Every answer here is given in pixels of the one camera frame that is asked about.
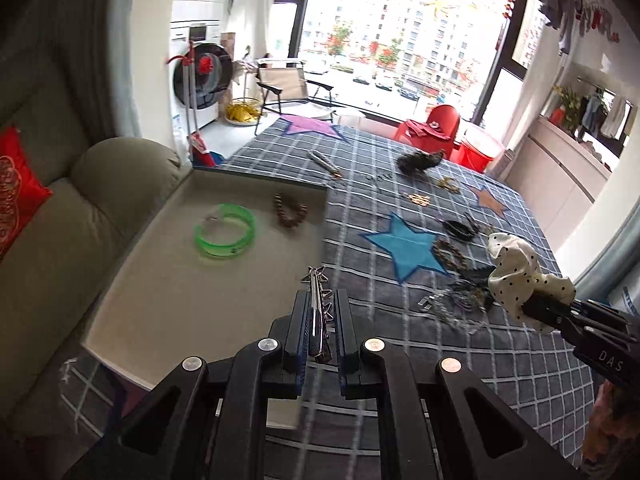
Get silver star hair clip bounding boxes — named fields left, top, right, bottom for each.
left=300, top=266, right=335, bottom=366

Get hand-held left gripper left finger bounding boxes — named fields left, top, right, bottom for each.
left=62, top=289, right=311, bottom=480

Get black fluffy hair claw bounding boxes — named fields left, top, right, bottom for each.
left=396, top=149, right=446, bottom=177

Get red bucket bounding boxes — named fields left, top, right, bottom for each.
left=452, top=127, right=506, bottom=173

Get potted flower plant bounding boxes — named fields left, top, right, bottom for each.
left=550, top=85, right=581, bottom=128

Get beige cabinet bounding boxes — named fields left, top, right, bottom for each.
left=487, top=115, right=613, bottom=256

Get beige tray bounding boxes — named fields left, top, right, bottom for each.
left=80, top=167, right=328, bottom=431

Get red mop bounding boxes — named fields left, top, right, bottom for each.
left=165, top=40, right=221, bottom=167

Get basket of yellow items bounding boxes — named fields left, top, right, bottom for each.
left=224, top=97, right=263, bottom=125

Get brown braided bracelet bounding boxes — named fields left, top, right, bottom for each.
left=432, top=239, right=468, bottom=273

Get cream polka dot scrunchie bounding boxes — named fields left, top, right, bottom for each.
left=486, top=232, right=577, bottom=333

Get clear bead necklace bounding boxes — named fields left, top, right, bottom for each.
left=425, top=290, right=488, bottom=333

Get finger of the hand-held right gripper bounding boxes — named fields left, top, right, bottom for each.
left=522, top=292, right=583, bottom=335

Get red plastic chair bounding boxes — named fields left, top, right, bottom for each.
left=392, top=105, right=462, bottom=158

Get hanging clothes on rail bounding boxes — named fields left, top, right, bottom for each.
left=575, top=87, right=633, bottom=143

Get white washing machine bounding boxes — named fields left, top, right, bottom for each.
left=169, top=21, right=235, bottom=133

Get beige folding chair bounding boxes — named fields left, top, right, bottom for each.
left=256, top=60, right=336, bottom=123

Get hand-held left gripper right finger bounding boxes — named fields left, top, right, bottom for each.
left=334, top=289, right=586, bottom=480

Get red cushion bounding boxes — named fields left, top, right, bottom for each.
left=0, top=126, right=53, bottom=261

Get grey-green sofa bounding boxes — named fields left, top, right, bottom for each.
left=0, top=45, right=183, bottom=441

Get silver hair clip pair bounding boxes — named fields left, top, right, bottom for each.
left=307, top=151, right=345, bottom=180

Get green translucent bracelet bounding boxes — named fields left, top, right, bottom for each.
left=194, top=203, right=257, bottom=260

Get brown bead bracelet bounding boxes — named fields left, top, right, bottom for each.
left=272, top=192, right=308, bottom=228

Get hanging laundry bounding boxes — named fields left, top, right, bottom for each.
left=515, top=0, right=621, bottom=56

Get black oval hair clip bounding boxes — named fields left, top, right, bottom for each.
left=442, top=217, right=483, bottom=242

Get grey plaid star blanket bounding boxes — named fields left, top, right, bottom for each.
left=37, top=115, right=596, bottom=480

